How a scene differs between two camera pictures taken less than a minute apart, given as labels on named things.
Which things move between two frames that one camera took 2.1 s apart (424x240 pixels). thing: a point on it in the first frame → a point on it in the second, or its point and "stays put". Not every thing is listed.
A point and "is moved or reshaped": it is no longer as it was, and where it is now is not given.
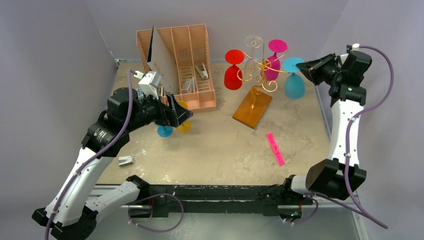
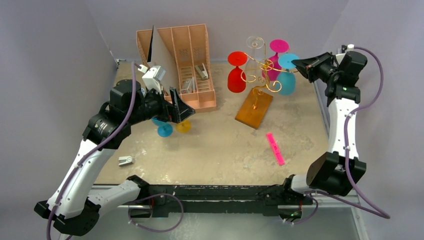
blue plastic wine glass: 165,131 stays put
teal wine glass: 294,84 is moved or reshaped
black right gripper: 328,68 stays put
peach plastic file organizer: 191,43 stays put
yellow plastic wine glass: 186,126 stays put
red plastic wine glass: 233,75 is moved or reshaped
